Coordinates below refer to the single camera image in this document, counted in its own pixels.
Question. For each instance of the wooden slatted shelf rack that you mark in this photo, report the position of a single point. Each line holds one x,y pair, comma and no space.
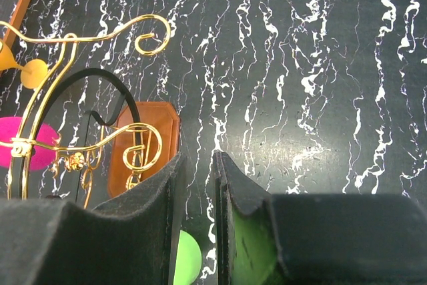
23,1

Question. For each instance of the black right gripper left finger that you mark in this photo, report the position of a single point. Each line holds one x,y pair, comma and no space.
129,239

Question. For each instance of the green wine glass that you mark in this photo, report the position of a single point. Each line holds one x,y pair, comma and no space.
188,255

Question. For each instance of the gold wire wine glass rack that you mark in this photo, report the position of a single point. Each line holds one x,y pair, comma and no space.
140,136

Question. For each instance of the orange yellow wine glass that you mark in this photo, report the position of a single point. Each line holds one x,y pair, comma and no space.
32,73

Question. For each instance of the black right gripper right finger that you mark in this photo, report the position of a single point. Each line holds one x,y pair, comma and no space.
326,238

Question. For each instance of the magenta wine glass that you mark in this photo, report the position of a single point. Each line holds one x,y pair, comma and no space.
41,157

